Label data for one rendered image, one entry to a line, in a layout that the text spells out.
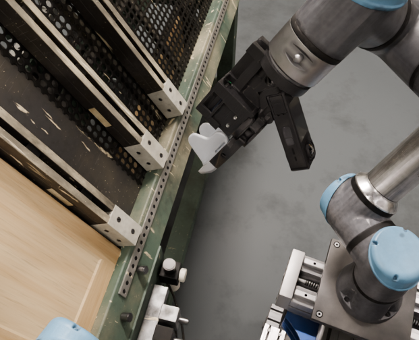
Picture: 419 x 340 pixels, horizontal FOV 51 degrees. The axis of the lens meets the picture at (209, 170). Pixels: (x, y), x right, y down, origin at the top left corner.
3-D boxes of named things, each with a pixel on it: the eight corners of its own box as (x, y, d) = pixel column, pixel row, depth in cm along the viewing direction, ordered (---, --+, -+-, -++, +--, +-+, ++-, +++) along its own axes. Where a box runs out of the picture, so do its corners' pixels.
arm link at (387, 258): (374, 312, 93) (396, 290, 82) (339, 258, 100) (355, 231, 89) (420, 290, 96) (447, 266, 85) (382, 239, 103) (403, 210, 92)
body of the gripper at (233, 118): (214, 92, 63) (268, 30, 55) (258, 134, 63) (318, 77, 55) (191, 112, 57) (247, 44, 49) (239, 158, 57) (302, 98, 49)
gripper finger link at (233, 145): (216, 150, 63) (254, 111, 57) (225, 158, 63) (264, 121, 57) (203, 164, 59) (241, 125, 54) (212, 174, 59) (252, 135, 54)
